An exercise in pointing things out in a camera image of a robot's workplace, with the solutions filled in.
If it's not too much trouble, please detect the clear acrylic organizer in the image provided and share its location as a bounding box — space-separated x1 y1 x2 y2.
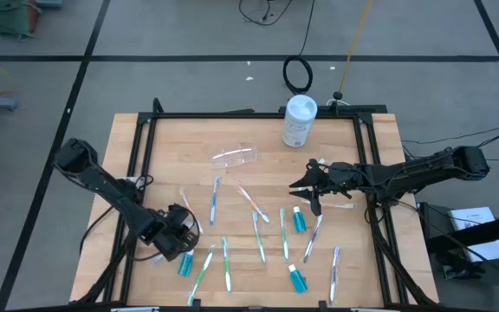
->
209 146 259 169

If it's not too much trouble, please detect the black hanging cable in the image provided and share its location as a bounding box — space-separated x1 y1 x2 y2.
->
296 0 318 60

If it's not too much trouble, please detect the black looped floor cable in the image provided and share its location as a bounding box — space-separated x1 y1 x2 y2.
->
237 0 295 27

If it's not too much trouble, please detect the green toothbrush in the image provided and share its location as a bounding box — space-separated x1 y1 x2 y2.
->
251 211 267 264
187 244 216 307
278 207 291 263
221 236 232 295

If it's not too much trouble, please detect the white booklet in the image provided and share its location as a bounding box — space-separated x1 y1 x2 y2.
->
447 206 499 263

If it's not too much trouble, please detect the blue toothbrush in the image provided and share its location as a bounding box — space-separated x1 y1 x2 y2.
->
209 175 222 226

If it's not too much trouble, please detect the black floor power cable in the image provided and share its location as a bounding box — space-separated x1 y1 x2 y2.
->
400 123 499 162

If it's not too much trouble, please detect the black left base cable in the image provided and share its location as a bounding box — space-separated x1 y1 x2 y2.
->
78 203 119 259

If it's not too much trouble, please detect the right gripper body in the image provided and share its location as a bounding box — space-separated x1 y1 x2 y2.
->
317 161 366 197

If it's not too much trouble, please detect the yellow hanging cable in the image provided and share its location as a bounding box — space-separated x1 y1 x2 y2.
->
338 0 374 94

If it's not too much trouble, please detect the black side stand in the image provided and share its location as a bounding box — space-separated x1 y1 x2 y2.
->
418 201 499 291

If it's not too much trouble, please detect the white wipes canister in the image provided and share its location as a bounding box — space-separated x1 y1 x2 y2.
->
281 94 319 148

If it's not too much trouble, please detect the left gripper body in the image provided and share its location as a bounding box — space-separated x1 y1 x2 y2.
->
147 202 202 263

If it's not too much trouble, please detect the small black tripod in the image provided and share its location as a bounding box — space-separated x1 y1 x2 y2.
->
326 90 351 114

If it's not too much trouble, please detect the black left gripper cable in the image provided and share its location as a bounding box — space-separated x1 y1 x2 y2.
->
183 205 203 238

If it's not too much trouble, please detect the blue mouthwash bottle white cap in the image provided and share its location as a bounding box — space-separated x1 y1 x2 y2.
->
291 205 308 234
287 263 309 295
177 250 195 278

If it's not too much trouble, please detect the coiled black cable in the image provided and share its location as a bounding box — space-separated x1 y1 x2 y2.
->
282 55 314 95

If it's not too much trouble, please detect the orange toothbrush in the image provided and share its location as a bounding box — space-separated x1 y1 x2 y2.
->
178 188 204 236
235 184 271 224
300 198 356 211

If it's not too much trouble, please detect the green bag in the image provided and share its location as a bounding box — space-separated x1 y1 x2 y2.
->
0 0 42 40

